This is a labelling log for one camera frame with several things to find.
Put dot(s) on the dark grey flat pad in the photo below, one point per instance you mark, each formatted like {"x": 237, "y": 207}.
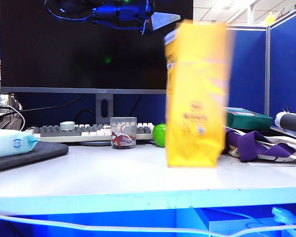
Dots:
{"x": 47, "y": 150}

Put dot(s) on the teal cardboard box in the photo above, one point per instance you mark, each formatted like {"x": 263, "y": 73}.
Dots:
{"x": 249, "y": 122}

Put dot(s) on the light blue wet wipes pack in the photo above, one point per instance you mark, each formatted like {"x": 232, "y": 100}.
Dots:
{"x": 5, "y": 144}

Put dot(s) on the grey and white keyboard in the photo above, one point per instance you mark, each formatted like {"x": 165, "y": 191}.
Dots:
{"x": 54, "y": 133}

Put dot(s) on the black computer monitor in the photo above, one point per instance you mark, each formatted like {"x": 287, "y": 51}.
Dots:
{"x": 64, "y": 61}

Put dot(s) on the clear plastic cup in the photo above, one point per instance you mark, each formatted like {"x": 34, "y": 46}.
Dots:
{"x": 123, "y": 123}

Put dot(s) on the yellow paper bag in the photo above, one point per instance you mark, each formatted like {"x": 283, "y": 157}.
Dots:
{"x": 195, "y": 98}

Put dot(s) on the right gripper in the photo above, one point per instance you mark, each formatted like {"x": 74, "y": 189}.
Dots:
{"x": 130, "y": 12}

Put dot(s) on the grey monitor stand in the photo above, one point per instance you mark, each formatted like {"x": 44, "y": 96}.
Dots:
{"x": 98, "y": 103}

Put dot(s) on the white tape roll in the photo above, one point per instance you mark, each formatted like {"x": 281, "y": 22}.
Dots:
{"x": 67, "y": 126}

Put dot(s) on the yellow plastic toy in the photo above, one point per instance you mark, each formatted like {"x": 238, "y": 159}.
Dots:
{"x": 270, "y": 18}

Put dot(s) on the green apple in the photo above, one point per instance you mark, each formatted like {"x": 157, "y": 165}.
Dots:
{"x": 159, "y": 134}

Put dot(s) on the white and black cylinder device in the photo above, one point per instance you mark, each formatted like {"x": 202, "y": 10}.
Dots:
{"x": 293, "y": 122}

